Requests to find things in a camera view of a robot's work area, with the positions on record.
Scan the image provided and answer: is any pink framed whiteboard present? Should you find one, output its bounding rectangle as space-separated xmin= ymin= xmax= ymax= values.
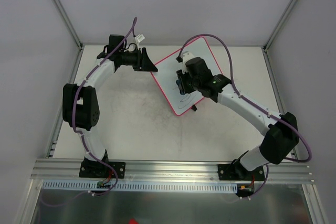
xmin=151 ymin=36 xmax=223 ymax=116

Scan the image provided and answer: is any blue whiteboard eraser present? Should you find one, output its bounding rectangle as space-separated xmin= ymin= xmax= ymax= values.
xmin=176 ymin=79 xmax=185 ymax=95

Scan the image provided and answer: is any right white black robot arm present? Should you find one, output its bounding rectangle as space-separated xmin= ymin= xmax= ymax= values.
xmin=176 ymin=53 xmax=299 ymax=180

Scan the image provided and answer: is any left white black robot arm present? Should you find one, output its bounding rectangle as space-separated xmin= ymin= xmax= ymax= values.
xmin=62 ymin=35 xmax=158 ymax=178

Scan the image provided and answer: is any red object at bottom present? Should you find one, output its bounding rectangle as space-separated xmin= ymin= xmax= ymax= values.
xmin=129 ymin=218 xmax=139 ymax=224

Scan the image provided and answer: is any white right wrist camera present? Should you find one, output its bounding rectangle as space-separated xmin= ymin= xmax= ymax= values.
xmin=181 ymin=51 xmax=195 ymax=65

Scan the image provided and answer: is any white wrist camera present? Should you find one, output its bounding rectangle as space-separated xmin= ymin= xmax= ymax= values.
xmin=134 ymin=34 xmax=145 ymax=44
xmin=181 ymin=51 xmax=195 ymax=65

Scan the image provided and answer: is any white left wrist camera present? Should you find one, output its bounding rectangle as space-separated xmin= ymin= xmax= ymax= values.
xmin=134 ymin=34 xmax=145 ymax=44

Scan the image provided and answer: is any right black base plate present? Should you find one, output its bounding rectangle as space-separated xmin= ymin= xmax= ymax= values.
xmin=217 ymin=164 xmax=266 ymax=182

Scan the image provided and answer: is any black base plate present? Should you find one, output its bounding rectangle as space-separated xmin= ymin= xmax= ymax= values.
xmin=79 ymin=158 xmax=126 ymax=179
xmin=217 ymin=164 xmax=266 ymax=182

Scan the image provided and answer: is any aluminium frame post left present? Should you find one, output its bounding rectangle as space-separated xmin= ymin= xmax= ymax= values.
xmin=52 ymin=0 xmax=83 ymax=49

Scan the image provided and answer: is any aluminium frame post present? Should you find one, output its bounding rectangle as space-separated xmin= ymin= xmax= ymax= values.
xmin=263 ymin=0 xmax=299 ymax=52
xmin=52 ymin=0 xmax=83 ymax=49

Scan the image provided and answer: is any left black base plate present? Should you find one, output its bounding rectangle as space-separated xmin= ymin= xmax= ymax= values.
xmin=79 ymin=158 xmax=126 ymax=179

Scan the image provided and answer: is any slotted white cable duct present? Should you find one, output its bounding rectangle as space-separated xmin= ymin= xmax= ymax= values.
xmin=41 ymin=179 xmax=238 ymax=194

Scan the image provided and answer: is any aluminium mounting rail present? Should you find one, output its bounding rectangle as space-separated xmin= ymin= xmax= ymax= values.
xmin=30 ymin=158 xmax=316 ymax=184

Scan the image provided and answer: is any aluminium frame post right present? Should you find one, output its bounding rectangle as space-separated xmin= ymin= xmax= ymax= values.
xmin=263 ymin=0 xmax=299 ymax=52

